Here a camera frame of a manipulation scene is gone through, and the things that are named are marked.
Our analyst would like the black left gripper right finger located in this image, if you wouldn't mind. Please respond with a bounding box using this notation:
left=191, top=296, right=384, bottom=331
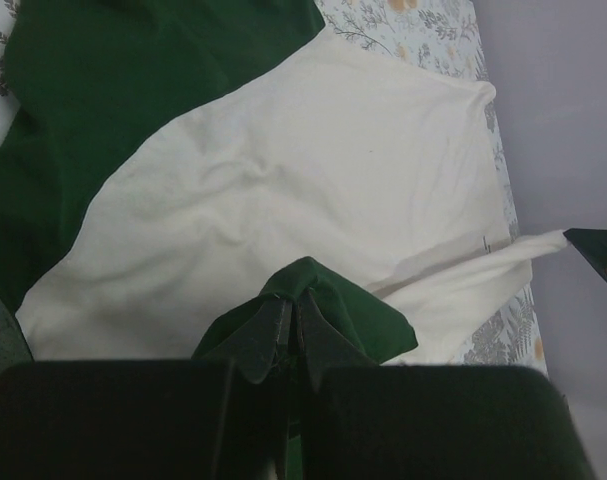
left=296, top=293, right=595, bottom=479

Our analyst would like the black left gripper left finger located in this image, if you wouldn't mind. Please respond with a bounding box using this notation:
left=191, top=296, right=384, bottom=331
left=0, top=299, right=292, bottom=479

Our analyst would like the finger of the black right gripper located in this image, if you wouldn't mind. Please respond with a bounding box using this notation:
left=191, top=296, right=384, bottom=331
left=564, top=228, right=607, bottom=283

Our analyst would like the white and green t-shirt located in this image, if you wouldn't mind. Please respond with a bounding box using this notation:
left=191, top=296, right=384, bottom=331
left=0, top=1, right=567, bottom=365

